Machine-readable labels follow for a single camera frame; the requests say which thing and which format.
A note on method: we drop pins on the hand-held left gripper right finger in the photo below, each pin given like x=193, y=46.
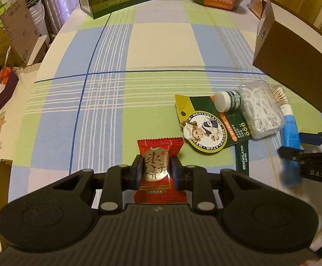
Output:
x=175, y=171

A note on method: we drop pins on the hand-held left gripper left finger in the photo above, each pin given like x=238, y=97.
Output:
x=137, y=171

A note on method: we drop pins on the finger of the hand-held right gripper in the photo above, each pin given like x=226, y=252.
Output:
x=291, y=153
x=307, y=138

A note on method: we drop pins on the red candy packet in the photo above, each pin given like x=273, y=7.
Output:
x=156, y=169

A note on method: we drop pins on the blue white tube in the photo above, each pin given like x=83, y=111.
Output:
x=289, y=133

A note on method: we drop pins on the bag of cotton swabs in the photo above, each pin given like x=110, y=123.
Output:
x=277, y=94

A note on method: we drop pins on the green lip salve blister pack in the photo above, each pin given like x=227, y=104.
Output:
x=205, y=108

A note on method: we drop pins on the brown cardboard box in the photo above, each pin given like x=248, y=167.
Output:
x=302, y=61

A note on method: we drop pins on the desktop with checked tablecloth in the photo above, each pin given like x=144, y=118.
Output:
x=108, y=50

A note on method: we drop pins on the clear floss picks box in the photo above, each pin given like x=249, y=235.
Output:
x=260, y=108

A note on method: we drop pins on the cream cartoon print cloth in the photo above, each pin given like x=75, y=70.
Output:
x=14, y=133

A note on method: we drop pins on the small brown cardboard carton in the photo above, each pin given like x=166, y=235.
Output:
x=5, y=180

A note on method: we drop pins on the dark red box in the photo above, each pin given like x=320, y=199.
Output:
x=3, y=97

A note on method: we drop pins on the white plank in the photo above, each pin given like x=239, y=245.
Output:
x=39, y=48

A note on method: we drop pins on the small orange toy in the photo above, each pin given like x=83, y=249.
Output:
x=5, y=74

